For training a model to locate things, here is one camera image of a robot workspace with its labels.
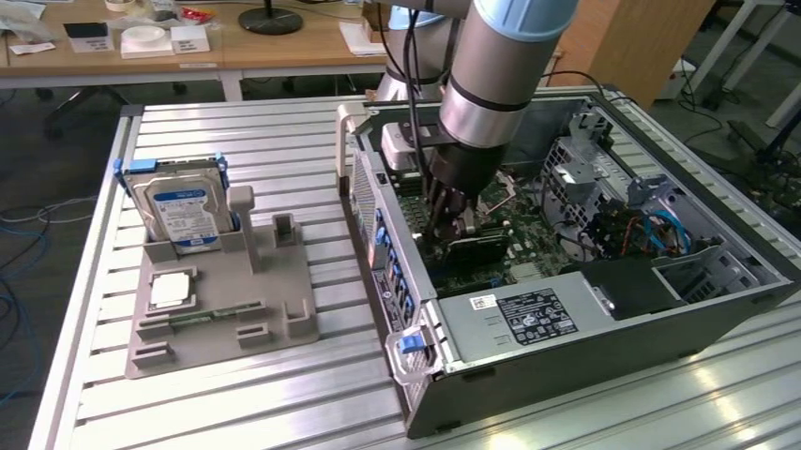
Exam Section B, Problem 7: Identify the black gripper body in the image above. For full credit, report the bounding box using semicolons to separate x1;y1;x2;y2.
428;143;507;198

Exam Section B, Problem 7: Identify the graphics card with black fan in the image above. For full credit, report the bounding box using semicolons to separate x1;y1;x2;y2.
415;227;510;278

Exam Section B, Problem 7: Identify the metal socket cover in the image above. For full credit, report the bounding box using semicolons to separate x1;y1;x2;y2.
478;171;520;210

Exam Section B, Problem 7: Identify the green motherboard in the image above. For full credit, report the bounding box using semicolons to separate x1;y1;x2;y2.
384;158;583;301

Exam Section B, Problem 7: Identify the silver disk bay cage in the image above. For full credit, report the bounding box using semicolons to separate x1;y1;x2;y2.
538;136;627;231

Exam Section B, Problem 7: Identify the grey power supply unit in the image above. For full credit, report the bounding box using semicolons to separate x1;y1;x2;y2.
436;271;618;367

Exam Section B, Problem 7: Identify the white paper stack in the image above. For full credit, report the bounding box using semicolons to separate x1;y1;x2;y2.
339;22;391;57

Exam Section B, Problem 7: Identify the cardboard box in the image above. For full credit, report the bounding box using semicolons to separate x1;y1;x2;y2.
360;0;392;34

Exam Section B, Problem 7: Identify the wooden cabinet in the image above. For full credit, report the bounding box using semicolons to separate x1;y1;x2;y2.
550;0;718;110

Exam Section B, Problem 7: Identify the open dark grey PC case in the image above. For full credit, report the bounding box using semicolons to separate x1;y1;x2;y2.
335;83;801;441

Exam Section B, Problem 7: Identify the wooden desk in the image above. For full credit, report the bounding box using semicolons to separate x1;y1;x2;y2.
0;0;225;90
221;0;564;102

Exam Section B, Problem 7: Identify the grey parts rack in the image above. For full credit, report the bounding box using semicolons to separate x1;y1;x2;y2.
126;185;320;379

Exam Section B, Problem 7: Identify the hard disk with blue caddy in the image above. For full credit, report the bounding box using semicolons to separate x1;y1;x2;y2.
114;152;233;257

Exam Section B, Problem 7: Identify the green RAM stick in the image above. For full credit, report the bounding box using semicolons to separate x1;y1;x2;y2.
168;307;251;327

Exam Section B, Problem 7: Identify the black round lamp base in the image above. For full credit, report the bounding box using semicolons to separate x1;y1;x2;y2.
236;0;305;37

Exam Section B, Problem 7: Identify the silver CPU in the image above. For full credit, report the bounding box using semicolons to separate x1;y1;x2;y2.
149;274;195;308

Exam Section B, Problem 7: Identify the black stand base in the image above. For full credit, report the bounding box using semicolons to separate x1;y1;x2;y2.
725;119;801;207

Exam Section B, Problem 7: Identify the small white box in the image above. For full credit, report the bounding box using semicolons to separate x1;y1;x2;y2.
169;23;211;53

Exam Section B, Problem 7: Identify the flat white box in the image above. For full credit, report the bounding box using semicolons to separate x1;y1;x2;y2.
118;36;176;60

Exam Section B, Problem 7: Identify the white round bowl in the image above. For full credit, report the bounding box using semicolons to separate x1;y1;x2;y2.
121;25;168;46

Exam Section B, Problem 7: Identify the white box with black top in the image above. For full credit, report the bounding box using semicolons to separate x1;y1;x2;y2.
61;22;117;53

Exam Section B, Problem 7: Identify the clear plastic bag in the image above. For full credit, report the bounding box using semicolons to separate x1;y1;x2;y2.
0;0;57;43

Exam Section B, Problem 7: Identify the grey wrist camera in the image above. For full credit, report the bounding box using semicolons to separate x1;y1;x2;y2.
380;122;439;173

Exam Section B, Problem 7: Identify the black cable behind case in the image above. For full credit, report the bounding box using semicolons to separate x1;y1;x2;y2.
536;69;628;102

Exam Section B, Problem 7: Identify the red and black wire bundle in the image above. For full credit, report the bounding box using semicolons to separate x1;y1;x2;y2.
592;210;650;259

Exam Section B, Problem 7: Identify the blue wire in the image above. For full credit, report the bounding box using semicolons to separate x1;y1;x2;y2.
643;210;693;257

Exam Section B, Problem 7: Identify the white desk frame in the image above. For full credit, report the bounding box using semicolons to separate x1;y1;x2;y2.
685;0;801;128

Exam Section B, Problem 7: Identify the blue floor cable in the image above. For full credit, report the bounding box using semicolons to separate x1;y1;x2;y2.
0;219;52;409

